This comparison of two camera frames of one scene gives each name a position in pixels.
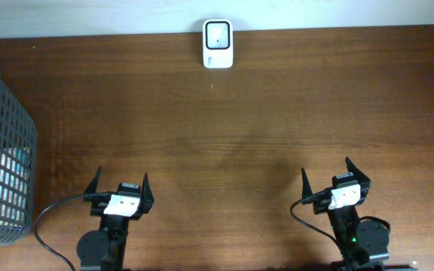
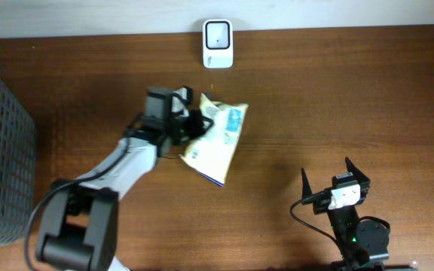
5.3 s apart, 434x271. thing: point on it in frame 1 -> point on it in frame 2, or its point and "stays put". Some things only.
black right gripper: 362,181 stays put
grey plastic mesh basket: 6,159 stays put
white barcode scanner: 218,43 stays put
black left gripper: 147,199 -> 198,127
